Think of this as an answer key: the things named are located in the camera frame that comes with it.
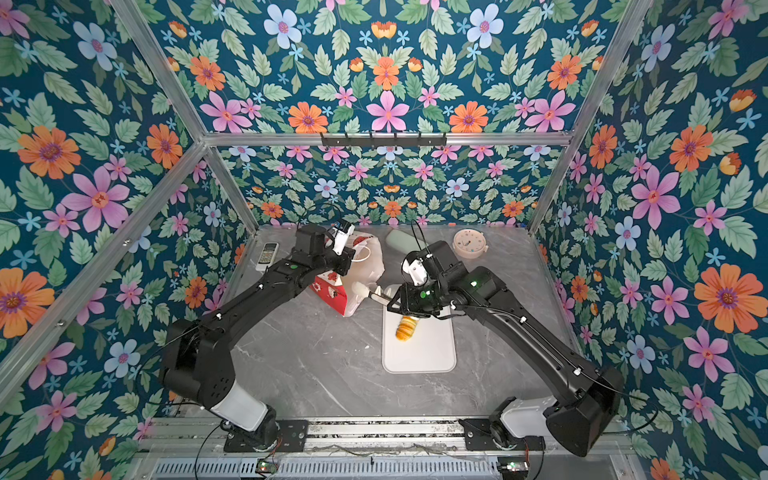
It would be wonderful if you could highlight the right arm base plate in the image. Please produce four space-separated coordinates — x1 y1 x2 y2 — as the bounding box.
458 418 546 452

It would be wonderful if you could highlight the long twisted fake bread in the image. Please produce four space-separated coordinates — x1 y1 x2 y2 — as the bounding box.
395 316 419 342

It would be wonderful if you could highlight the black hook rail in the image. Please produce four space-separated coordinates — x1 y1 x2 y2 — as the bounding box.
320 133 448 148

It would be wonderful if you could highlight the white remote control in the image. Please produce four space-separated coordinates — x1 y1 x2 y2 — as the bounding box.
255 242 279 272

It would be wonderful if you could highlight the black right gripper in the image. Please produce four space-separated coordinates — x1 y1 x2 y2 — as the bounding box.
385 283 450 316

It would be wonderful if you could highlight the white red paper bag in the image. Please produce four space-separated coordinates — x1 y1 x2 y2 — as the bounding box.
310 233 385 317

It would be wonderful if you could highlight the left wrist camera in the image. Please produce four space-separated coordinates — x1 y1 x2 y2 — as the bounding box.
333 220 354 256

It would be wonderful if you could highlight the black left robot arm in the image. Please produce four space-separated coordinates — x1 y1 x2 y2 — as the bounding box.
159 221 355 452

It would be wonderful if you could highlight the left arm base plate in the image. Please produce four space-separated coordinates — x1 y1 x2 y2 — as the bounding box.
221 420 309 453

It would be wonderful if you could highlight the beige round alarm clock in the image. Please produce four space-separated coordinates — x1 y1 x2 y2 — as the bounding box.
452 229 489 259

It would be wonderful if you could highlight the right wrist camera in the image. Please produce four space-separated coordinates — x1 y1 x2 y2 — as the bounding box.
401 256 428 287

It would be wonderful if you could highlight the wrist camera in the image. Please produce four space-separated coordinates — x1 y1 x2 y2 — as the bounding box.
333 220 354 256
401 256 428 287

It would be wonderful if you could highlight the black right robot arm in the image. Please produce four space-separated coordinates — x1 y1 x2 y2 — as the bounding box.
352 241 624 457

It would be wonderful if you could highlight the white plastic tray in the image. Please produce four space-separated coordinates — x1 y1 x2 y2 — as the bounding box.
381 307 457 374

